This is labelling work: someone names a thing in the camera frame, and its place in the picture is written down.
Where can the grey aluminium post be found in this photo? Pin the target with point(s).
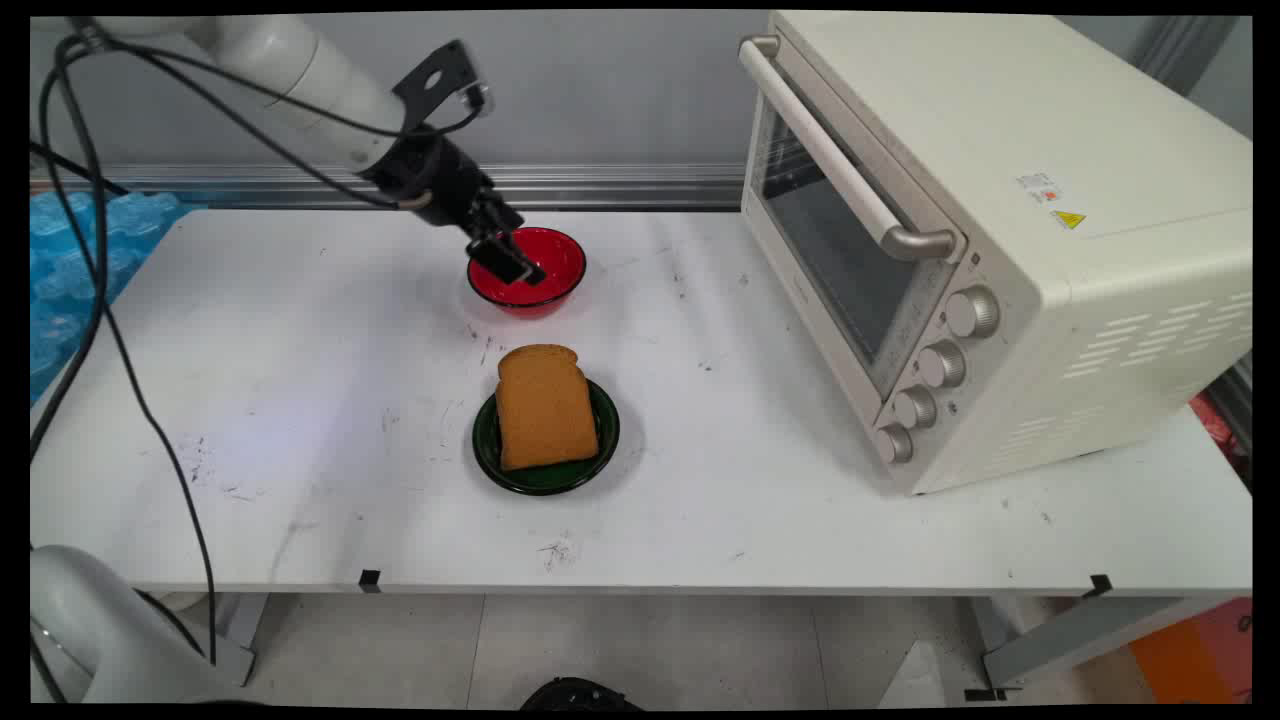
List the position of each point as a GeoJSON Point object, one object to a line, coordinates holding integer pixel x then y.
{"type": "Point", "coordinates": [1185, 50]}

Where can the black tape piece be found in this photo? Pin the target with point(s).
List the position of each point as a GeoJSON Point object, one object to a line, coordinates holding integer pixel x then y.
{"type": "Point", "coordinates": [1100, 586]}
{"type": "Point", "coordinates": [369, 580]}

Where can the black round object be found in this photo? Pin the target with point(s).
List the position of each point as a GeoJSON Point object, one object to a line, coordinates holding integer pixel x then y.
{"type": "Point", "coordinates": [578, 694]}

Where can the orange box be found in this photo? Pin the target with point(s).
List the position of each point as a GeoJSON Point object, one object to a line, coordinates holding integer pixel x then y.
{"type": "Point", "coordinates": [1195, 655]}

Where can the grey table leg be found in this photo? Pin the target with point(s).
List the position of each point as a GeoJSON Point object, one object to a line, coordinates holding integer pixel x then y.
{"type": "Point", "coordinates": [240, 630]}
{"type": "Point", "coordinates": [1080, 635]}

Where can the silver oven knob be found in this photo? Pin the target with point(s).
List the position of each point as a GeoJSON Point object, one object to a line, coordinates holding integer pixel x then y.
{"type": "Point", "coordinates": [893, 443]}
{"type": "Point", "coordinates": [914, 407]}
{"type": "Point", "coordinates": [972, 312]}
{"type": "Point", "coordinates": [941, 364]}

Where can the cream toaster oven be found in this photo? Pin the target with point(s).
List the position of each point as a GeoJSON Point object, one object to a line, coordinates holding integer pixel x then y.
{"type": "Point", "coordinates": [1060, 300]}

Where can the red patterned item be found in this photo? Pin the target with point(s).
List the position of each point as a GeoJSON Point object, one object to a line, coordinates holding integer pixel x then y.
{"type": "Point", "coordinates": [1222, 430]}

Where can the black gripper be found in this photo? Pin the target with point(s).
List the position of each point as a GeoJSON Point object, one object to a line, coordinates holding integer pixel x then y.
{"type": "Point", "coordinates": [440, 180]}

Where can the red glass bowl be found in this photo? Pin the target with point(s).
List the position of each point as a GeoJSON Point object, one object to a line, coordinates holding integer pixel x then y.
{"type": "Point", "coordinates": [555, 275]}

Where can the aluminium rail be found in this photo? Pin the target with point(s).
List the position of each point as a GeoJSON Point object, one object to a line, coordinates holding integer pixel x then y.
{"type": "Point", "coordinates": [600, 186]}

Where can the dark green plate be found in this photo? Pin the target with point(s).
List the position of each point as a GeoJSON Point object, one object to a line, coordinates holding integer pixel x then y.
{"type": "Point", "coordinates": [548, 478]}

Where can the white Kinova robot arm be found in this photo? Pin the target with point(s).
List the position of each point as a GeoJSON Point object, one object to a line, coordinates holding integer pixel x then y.
{"type": "Point", "coordinates": [300, 75]}

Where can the brown bread slice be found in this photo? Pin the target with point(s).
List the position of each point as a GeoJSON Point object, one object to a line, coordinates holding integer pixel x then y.
{"type": "Point", "coordinates": [545, 410]}

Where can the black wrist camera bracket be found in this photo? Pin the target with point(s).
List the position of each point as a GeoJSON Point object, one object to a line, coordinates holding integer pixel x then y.
{"type": "Point", "coordinates": [438, 78]}

